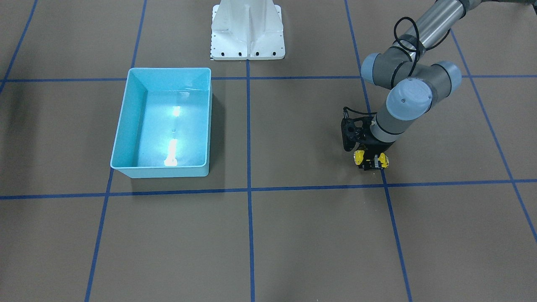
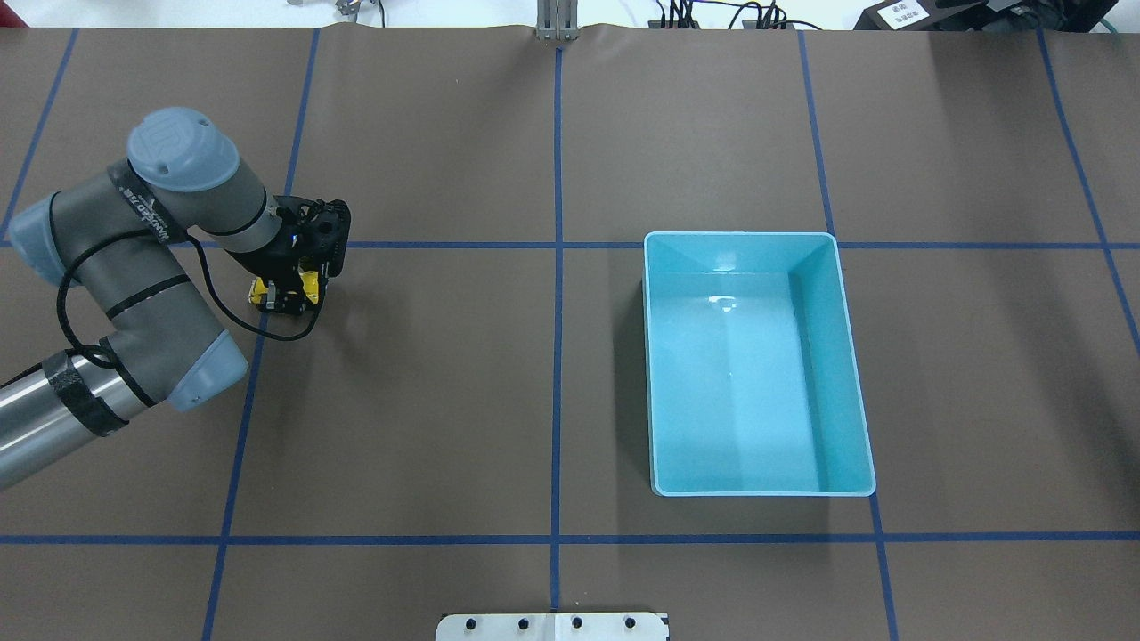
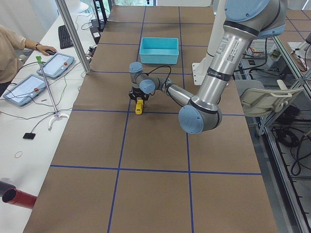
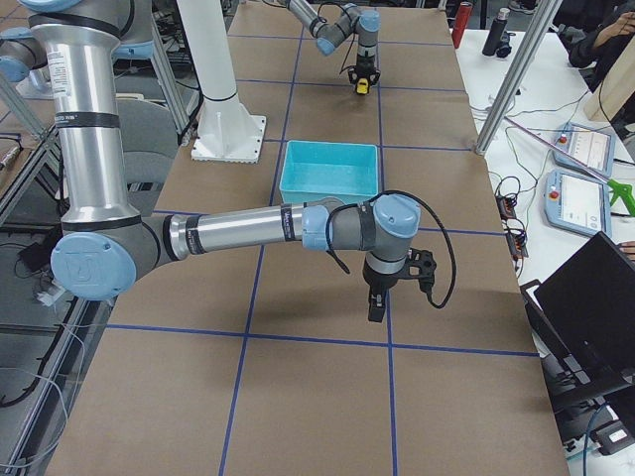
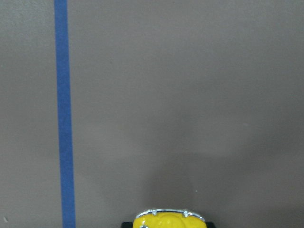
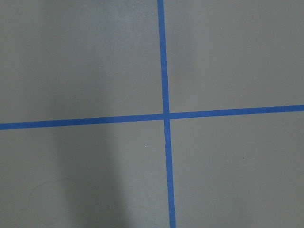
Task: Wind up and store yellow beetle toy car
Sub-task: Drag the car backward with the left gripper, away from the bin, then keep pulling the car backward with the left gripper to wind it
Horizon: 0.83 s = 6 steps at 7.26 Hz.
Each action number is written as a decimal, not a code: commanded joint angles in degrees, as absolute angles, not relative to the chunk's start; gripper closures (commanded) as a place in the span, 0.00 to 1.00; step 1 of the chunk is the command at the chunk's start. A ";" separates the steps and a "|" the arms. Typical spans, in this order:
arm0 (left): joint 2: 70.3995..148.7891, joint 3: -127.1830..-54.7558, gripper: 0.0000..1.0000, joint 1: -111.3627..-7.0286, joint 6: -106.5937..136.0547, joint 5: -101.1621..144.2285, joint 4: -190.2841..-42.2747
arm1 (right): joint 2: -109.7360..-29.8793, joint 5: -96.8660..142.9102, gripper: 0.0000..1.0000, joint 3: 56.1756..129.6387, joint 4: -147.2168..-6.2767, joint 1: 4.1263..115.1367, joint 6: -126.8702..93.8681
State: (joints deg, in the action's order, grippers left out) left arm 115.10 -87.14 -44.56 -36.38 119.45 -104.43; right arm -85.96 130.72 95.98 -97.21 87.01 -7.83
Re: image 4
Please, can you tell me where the red cylinder bottle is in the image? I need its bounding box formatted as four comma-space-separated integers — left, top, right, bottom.
451, 1, 472, 49

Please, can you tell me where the light blue plastic bin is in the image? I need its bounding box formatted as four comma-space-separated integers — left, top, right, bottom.
279, 140, 379, 204

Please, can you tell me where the white pedestal column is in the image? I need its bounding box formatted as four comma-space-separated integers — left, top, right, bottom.
178, 0, 267, 164

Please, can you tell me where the near teach pendant tablet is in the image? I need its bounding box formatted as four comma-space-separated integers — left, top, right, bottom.
544, 170, 612, 237

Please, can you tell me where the aluminium frame post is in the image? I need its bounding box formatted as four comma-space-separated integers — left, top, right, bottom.
474, 0, 562, 156

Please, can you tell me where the metal rod with green clip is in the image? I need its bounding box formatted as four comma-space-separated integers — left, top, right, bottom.
503, 116, 635, 217

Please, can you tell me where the yellow beetle toy car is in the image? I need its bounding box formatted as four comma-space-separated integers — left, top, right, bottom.
355, 77, 370, 95

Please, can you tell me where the far teach pendant tablet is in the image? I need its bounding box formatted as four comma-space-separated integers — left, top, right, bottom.
553, 122, 616, 177

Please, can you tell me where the teach pendant tablet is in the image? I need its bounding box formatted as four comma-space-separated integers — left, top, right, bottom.
553, 122, 616, 177
544, 170, 612, 237

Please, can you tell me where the black laptop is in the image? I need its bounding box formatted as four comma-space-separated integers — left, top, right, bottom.
525, 232, 634, 405

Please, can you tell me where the black bottle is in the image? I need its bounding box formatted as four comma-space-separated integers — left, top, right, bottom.
482, 7, 510, 57

